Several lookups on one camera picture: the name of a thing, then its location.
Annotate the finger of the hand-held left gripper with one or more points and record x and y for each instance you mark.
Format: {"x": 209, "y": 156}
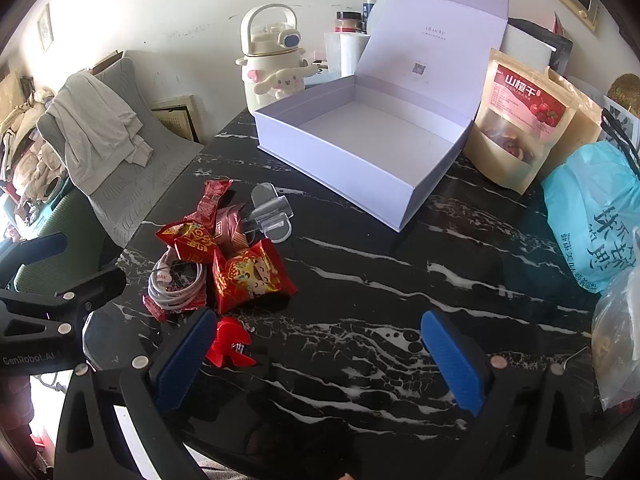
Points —
{"x": 75, "y": 290}
{"x": 30, "y": 252}

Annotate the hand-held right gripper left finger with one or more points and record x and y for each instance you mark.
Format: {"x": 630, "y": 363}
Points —
{"x": 182, "y": 355}

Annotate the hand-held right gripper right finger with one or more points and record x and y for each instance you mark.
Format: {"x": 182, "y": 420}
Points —
{"x": 452, "y": 360}

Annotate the red candy packet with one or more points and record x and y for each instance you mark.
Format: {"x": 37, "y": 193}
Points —
{"x": 156, "y": 310}

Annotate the large red gold snack packet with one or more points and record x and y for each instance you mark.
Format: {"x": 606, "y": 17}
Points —
{"x": 247, "y": 275}

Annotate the maroon shiny packet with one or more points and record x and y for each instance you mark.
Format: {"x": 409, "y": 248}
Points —
{"x": 230, "y": 227}

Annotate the dark red candy wrapper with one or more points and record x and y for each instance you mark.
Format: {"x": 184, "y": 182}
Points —
{"x": 210, "y": 197}

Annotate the clear plastic holder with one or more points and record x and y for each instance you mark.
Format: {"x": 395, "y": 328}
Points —
{"x": 270, "y": 210}

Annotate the lavender gift box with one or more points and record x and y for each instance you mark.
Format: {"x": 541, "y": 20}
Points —
{"x": 375, "y": 130}

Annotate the green office chair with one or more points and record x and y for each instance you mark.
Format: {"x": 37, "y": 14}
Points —
{"x": 75, "y": 220}

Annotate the beige cloth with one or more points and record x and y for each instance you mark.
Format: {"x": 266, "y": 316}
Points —
{"x": 95, "y": 125}

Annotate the grey chair with clothes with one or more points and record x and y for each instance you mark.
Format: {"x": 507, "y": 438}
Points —
{"x": 160, "y": 160}

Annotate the clear plastic bag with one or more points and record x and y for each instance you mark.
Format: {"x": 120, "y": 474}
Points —
{"x": 620, "y": 340}

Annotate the wooden framed board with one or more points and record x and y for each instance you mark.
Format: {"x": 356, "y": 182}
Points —
{"x": 175, "y": 120}

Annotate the light blue plastic bag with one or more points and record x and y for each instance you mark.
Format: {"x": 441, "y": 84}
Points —
{"x": 590, "y": 210}

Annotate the brown cardboard box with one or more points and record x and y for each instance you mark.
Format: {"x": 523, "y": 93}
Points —
{"x": 107, "y": 58}

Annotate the red label kraft pouch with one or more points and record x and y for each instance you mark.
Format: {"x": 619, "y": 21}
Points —
{"x": 520, "y": 110}

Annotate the plain kraft pouch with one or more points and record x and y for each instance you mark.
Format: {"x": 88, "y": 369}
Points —
{"x": 575, "y": 130}

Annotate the printed paper leaflet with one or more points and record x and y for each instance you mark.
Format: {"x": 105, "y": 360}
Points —
{"x": 625, "y": 120}

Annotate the cream cartoon water bottle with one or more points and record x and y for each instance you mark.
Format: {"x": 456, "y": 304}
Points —
{"x": 270, "y": 60}

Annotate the round gold woven mat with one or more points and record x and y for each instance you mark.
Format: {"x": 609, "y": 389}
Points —
{"x": 625, "y": 90}

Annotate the white paper roll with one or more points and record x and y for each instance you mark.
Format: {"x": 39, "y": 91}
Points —
{"x": 345, "y": 55}

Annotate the black foil bag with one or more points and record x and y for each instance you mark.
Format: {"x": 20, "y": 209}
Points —
{"x": 562, "y": 50}

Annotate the black-lidded jar red contents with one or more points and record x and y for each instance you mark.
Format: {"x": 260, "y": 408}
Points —
{"x": 348, "y": 24}

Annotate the red paper envelope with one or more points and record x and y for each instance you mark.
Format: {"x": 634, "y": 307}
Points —
{"x": 557, "y": 22}

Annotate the small wall picture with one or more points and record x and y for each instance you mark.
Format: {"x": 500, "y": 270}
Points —
{"x": 45, "y": 27}

